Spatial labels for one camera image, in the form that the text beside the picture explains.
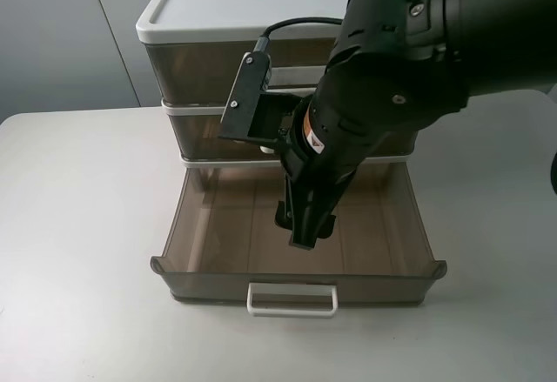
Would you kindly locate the white drawer cabinet frame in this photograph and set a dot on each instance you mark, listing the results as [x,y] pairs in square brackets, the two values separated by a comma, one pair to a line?
[216,21]

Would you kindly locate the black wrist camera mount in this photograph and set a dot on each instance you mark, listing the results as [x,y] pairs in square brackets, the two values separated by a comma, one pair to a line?
[257,116]

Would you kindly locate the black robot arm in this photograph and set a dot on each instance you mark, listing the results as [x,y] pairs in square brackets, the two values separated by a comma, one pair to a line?
[399,66]

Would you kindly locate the smoky drawer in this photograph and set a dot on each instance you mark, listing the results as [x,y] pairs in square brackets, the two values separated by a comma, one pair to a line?
[224,246]
[203,73]
[198,140]

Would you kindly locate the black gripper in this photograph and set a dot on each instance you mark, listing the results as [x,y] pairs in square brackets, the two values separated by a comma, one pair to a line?
[322,158]

